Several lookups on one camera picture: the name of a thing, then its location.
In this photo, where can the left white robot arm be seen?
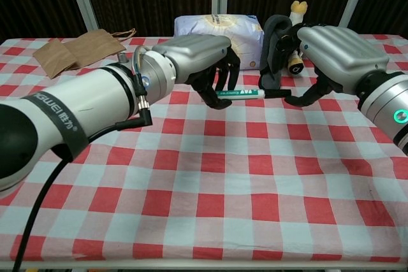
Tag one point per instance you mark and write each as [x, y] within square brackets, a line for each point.
[79, 103]

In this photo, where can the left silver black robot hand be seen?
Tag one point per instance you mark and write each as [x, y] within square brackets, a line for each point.
[194, 53]

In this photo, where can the white tissue pack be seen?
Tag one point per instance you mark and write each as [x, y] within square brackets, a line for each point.
[242, 39]

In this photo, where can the brown paper bag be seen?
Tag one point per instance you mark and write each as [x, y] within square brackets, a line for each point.
[86, 49]

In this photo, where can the white yellow plush toy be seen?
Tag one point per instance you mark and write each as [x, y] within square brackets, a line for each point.
[299, 9]

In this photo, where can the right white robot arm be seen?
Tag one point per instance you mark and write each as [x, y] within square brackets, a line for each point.
[385, 103]

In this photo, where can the black marker cap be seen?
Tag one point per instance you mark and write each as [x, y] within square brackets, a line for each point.
[275, 93]

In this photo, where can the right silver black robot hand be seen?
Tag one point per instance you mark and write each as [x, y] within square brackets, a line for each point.
[341, 50]

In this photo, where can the red white checkered tablecloth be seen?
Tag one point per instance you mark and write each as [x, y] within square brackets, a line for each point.
[204, 173]

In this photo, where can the green white marker pen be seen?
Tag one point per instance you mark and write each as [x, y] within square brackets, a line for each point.
[242, 94]

